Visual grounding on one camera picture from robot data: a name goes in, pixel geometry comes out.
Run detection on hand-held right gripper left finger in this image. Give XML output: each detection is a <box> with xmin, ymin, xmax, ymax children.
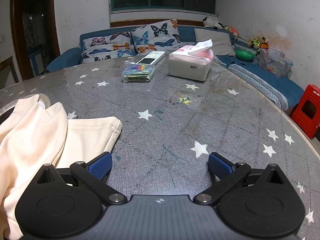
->
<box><xmin>36</xmin><ymin>152</ymin><xmax>127</xmax><ymax>205</ymax></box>

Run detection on white remote control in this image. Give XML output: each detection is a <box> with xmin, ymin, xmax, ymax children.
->
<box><xmin>136</xmin><ymin>51</ymin><xmax>166</xmax><ymax>66</ymax></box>

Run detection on clear plastic box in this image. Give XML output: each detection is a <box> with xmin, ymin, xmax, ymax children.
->
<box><xmin>122</xmin><ymin>64</ymin><xmax>156</xmax><ymax>83</ymax></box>

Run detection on grey star-printed tablecloth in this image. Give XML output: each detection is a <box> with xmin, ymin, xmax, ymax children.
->
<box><xmin>0</xmin><ymin>55</ymin><xmax>320</xmax><ymax>240</ymax></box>

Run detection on butterfly print pillow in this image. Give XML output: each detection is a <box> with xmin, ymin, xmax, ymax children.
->
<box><xmin>80</xmin><ymin>31</ymin><xmax>138</xmax><ymax>64</ymax></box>
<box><xmin>130</xmin><ymin>19</ymin><xmax>182</xmax><ymax>55</ymax></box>

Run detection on green bowl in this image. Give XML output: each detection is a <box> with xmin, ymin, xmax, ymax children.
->
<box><xmin>235</xmin><ymin>49</ymin><xmax>256</xmax><ymax>62</ymax></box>

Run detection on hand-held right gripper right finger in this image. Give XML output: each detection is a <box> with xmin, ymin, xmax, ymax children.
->
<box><xmin>194</xmin><ymin>152</ymin><xmax>285</xmax><ymax>205</ymax></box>

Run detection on round built-in induction cooker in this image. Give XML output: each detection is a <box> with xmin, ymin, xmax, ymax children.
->
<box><xmin>0</xmin><ymin>93</ymin><xmax>50</xmax><ymax>126</ymax></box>

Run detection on cream garment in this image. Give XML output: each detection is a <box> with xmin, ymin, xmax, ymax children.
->
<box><xmin>0</xmin><ymin>94</ymin><xmax>122</xmax><ymax>240</ymax></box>

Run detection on yellow and orange plush toys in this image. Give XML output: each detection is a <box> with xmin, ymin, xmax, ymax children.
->
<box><xmin>247</xmin><ymin>37</ymin><xmax>269</xmax><ymax>49</ymax></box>

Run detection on dark wooden door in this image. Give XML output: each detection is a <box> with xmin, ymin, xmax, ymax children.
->
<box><xmin>10</xmin><ymin>0</ymin><xmax>60</xmax><ymax>78</ymax></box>

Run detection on red plastic stool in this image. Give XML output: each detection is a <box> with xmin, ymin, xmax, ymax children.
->
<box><xmin>290</xmin><ymin>84</ymin><xmax>320</xmax><ymax>139</ymax></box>

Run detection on grey patterned sofa mat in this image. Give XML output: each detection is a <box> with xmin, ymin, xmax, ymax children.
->
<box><xmin>229</xmin><ymin>64</ymin><xmax>283</xmax><ymax>105</ymax></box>

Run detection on blue sofa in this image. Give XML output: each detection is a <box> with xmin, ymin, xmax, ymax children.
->
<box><xmin>46</xmin><ymin>25</ymin><xmax>304</xmax><ymax>110</ymax></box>

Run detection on clear plastic storage container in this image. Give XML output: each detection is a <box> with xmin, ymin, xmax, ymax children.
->
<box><xmin>259</xmin><ymin>47</ymin><xmax>293</xmax><ymax>78</ymax></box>

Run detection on white tissue box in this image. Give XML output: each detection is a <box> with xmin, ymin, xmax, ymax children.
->
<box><xmin>168</xmin><ymin>39</ymin><xmax>215</xmax><ymax>82</ymax></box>

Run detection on blue chair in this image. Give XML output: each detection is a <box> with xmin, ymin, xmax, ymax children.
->
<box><xmin>27</xmin><ymin>44</ymin><xmax>43</xmax><ymax>77</ymax></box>

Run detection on wooden furniture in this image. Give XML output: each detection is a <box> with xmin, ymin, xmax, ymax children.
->
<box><xmin>0</xmin><ymin>56</ymin><xmax>20</xmax><ymax>89</ymax></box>

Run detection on black and white plush toy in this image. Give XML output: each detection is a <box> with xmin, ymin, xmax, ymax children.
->
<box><xmin>203</xmin><ymin>17</ymin><xmax>224</xmax><ymax>29</ymax></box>

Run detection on plain grey pillow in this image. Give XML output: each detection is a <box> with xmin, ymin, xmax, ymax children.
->
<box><xmin>194</xmin><ymin>28</ymin><xmax>237</xmax><ymax>57</ymax></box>

